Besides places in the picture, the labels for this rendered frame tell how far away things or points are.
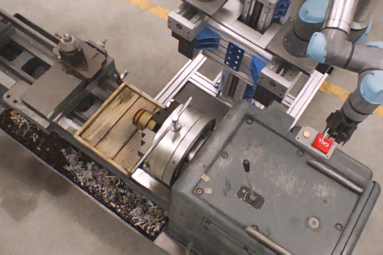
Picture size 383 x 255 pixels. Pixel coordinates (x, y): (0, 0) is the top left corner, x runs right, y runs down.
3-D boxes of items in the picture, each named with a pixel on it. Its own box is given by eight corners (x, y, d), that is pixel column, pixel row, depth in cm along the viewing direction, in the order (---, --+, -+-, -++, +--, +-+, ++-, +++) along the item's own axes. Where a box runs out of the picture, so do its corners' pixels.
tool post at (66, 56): (85, 58, 172) (81, 44, 163) (74, 69, 169) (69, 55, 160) (73, 50, 174) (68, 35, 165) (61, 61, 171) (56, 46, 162)
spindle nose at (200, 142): (214, 144, 161) (217, 126, 142) (184, 185, 155) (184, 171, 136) (207, 140, 162) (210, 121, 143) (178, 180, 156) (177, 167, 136)
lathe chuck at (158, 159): (207, 131, 169) (211, 99, 140) (164, 189, 160) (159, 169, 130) (190, 119, 171) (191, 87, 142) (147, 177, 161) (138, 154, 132)
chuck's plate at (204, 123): (214, 135, 169) (219, 105, 139) (171, 193, 159) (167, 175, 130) (207, 131, 169) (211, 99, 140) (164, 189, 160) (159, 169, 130)
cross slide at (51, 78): (112, 57, 185) (111, 52, 181) (48, 122, 167) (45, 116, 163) (85, 41, 188) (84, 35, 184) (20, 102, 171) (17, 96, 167)
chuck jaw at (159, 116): (179, 131, 152) (192, 106, 147) (174, 135, 147) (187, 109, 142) (157, 116, 154) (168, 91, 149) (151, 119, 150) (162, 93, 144)
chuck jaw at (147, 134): (170, 141, 147) (151, 163, 141) (168, 147, 151) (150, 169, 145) (146, 126, 150) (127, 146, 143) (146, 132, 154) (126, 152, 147)
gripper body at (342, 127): (320, 134, 119) (335, 116, 108) (331, 114, 123) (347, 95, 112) (342, 147, 118) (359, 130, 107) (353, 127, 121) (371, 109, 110)
